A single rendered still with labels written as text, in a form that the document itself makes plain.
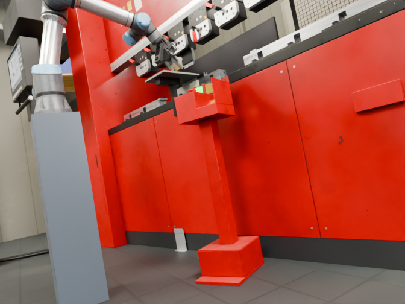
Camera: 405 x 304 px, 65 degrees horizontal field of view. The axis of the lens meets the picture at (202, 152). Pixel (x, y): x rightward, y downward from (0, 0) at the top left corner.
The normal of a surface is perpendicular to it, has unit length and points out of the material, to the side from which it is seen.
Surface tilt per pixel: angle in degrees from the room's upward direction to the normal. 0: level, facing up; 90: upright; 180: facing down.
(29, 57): 90
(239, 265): 90
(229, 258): 90
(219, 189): 90
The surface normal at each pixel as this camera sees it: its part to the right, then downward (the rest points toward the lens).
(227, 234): -0.53, 0.05
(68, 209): 0.49, -0.14
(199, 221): -0.72, 0.09
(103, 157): 0.67, -0.16
